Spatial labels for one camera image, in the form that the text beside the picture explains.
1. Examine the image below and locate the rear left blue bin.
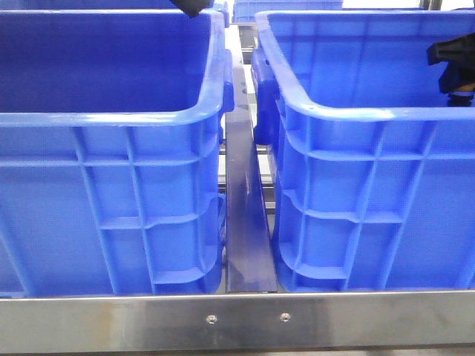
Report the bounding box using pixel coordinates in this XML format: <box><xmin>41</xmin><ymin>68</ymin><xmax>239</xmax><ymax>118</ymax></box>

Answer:
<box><xmin>0</xmin><ymin>0</ymin><xmax>230</xmax><ymax>29</ymax></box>

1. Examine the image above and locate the left blue plastic bin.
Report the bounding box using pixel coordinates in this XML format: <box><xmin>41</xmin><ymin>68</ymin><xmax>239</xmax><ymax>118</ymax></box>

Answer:
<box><xmin>1</xmin><ymin>10</ymin><xmax>234</xmax><ymax>298</ymax></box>

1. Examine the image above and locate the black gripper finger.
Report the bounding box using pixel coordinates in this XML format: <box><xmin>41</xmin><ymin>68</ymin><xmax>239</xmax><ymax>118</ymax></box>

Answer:
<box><xmin>439</xmin><ymin>63</ymin><xmax>474</xmax><ymax>93</ymax></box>
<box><xmin>171</xmin><ymin>0</ymin><xmax>206</xmax><ymax>17</ymax></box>
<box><xmin>427</xmin><ymin>33</ymin><xmax>474</xmax><ymax>66</ymax></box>

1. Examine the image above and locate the right blue plastic bin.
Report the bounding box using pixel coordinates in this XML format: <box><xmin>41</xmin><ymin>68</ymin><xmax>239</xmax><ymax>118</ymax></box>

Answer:
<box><xmin>252</xmin><ymin>10</ymin><xmax>474</xmax><ymax>291</ymax></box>

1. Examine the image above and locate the rear blue crate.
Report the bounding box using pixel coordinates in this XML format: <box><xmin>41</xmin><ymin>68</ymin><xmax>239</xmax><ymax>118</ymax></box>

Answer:
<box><xmin>232</xmin><ymin>0</ymin><xmax>343</xmax><ymax>23</ymax></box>

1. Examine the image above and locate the blue plastic bin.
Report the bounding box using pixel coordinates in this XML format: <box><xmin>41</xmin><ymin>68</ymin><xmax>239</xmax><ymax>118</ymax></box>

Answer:
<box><xmin>1</xmin><ymin>10</ymin><xmax>234</xmax><ymax>298</ymax></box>
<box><xmin>252</xmin><ymin>10</ymin><xmax>474</xmax><ymax>291</ymax></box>

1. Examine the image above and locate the steel front rail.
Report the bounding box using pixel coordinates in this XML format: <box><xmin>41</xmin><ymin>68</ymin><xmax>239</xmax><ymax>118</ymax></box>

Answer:
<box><xmin>1</xmin><ymin>290</ymin><xmax>474</xmax><ymax>354</ymax></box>

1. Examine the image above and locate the yellow push button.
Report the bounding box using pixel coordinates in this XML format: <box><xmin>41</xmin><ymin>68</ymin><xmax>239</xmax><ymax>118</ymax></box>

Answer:
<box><xmin>447</xmin><ymin>85</ymin><xmax>474</xmax><ymax>108</ymax></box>

